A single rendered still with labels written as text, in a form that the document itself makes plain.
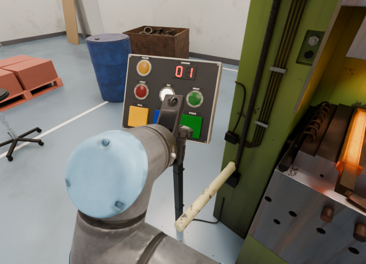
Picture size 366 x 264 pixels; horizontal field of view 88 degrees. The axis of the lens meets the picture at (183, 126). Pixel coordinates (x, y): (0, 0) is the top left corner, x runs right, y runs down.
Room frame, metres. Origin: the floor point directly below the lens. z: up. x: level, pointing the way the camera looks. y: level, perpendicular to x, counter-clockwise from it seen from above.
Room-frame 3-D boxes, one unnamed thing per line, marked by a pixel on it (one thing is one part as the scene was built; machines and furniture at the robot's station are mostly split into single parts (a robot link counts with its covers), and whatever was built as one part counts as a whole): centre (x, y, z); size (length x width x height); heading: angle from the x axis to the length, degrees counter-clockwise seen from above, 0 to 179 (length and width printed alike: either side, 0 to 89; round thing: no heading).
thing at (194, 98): (0.58, -0.04, 1.09); 0.05 x 0.03 x 0.04; 48
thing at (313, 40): (0.62, -0.40, 1.25); 0.03 x 0.03 x 0.07; 48
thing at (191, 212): (0.54, -0.12, 0.62); 0.44 x 0.05 x 0.05; 138
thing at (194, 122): (0.54, -0.03, 1.01); 0.07 x 0.05 x 0.07; 73
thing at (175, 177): (0.68, 0.03, 0.54); 0.04 x 0.04 x 1.08; 48
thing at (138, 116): (0.59, 0.16, 1.01); 0.07 x 0.05 x 0.07; 73
